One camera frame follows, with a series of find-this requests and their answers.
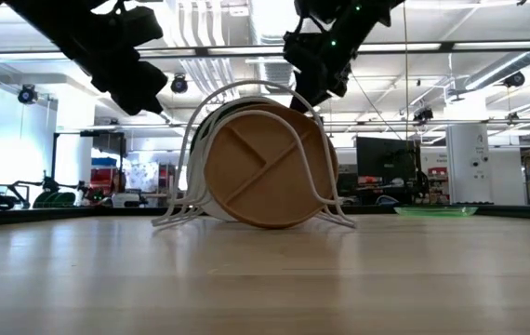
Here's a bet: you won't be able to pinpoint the black monitor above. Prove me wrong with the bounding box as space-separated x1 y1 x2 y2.
355 136 423 181

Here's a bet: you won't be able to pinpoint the green dishes stack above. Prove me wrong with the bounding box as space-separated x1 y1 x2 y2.
32 191 78 209

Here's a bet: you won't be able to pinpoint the black aluminium table frame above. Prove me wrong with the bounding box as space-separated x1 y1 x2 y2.
0 203 530 230

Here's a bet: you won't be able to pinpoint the black gantry frame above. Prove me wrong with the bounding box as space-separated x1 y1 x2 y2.
50 130 126 196

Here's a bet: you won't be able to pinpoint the red storage bins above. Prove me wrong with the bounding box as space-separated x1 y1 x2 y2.
89 166 125 196

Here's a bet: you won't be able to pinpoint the brown divided plate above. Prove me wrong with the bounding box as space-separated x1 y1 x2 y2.
203 102 340 230

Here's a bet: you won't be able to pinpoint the white plate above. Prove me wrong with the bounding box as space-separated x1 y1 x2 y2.
185 96 229 223

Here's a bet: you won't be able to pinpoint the black ceiling-mounted camera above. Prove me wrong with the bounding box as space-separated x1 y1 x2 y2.
17 84 38 106
170 73 190 95
412 105 435 125
503 70 526 89

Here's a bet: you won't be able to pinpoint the clear green small plate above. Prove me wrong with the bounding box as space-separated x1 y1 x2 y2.
393 205 479 218

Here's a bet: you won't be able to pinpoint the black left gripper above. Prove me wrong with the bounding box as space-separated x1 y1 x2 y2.
67 27 169 116

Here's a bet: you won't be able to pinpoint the white pillar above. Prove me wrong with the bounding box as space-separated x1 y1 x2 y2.
444 122 495 206

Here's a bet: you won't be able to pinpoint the white wire dish rack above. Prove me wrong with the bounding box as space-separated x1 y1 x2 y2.
151 79 358 230

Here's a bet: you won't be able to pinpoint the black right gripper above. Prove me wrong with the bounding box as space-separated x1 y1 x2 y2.
283 30 353 114

